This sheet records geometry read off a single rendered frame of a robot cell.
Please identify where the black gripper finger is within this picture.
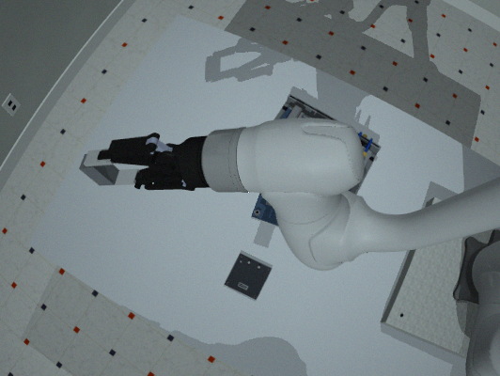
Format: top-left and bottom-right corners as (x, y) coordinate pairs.
(115, 168), (195, 191)
(84, 133), (174, 172)

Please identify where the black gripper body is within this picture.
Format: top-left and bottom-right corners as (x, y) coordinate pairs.
(155, 135), (210, 188)

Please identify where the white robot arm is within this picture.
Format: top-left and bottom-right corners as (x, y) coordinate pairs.
(201, 117), (500, 376)

